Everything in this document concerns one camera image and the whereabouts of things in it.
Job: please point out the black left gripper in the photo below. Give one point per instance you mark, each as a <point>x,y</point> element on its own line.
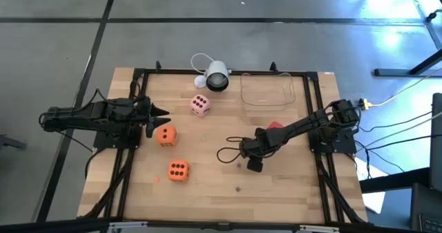
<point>143,105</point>

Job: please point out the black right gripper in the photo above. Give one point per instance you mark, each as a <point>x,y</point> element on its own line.
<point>262,141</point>

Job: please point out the large orange foam die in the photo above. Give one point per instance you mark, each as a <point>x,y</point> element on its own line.
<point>178,170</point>
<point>166,135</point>

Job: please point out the large red foam die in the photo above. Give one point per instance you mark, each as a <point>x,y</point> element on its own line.
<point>275,125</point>

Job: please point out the large pink foam die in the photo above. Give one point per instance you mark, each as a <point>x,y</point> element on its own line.
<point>200,105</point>

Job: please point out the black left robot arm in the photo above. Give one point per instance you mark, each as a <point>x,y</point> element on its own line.
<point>76,117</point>

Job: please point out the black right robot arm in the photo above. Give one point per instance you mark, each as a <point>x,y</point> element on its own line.
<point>304,124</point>

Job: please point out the clear plastic container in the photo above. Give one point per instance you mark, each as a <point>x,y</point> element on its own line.
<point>267,94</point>

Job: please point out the yellow power plug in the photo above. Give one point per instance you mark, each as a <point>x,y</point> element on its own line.
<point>365,104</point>

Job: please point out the white paper sheet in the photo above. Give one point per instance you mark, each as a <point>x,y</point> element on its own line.
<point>371,191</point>

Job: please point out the black desk foot bar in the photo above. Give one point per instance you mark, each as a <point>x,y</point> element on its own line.
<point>390,182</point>

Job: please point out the black T-shaped floor stand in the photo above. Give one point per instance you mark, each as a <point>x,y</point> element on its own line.
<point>407,71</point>

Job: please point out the black box with keyboard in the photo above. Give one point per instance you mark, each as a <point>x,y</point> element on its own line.
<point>426,209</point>

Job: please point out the black tall panel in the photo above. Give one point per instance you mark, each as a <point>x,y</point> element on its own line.
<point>436,139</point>

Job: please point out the black aluminium table frame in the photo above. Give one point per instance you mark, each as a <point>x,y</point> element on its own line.
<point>165,71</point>

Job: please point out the small black table camera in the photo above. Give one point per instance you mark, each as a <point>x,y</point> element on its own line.
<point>222,226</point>

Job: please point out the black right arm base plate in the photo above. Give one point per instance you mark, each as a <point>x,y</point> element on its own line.
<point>342,146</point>

